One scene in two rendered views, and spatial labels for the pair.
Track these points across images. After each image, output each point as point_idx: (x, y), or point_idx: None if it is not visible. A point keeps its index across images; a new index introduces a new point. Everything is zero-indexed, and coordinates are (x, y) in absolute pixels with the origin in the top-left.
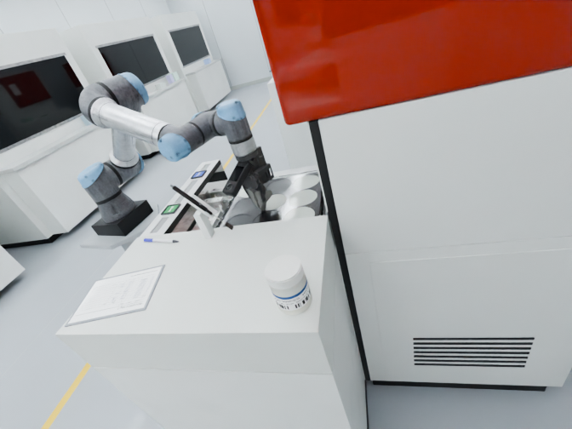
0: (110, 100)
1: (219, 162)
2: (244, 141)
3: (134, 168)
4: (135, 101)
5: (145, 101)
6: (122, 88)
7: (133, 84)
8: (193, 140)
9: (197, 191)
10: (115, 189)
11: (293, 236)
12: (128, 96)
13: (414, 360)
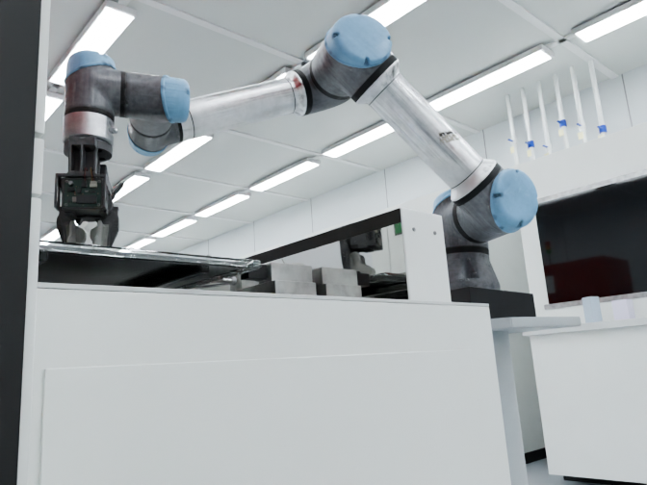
0: (288, 74)
1: (391, 215)
2: (101, 127)
3: (468, 208)
4: (328, 66)
5: (342, 63)
6: (319, 48)
7: (324, 38)
8: (128, 125)
9: (280, 248)
10: (446, 241)
11: None
12: (319, 61)
13: None
